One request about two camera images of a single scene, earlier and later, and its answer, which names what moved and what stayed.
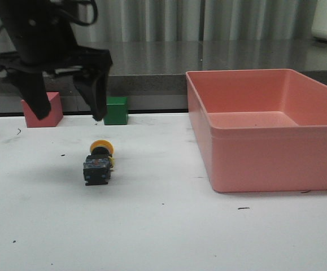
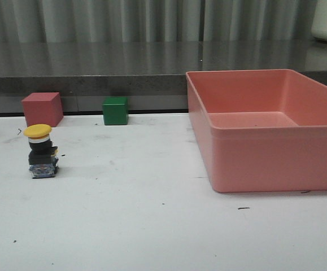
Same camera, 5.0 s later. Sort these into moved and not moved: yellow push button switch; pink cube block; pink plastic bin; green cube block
Moved: yellow push button switch
Not moved: pink cube block; pink plastic bin; green cube block
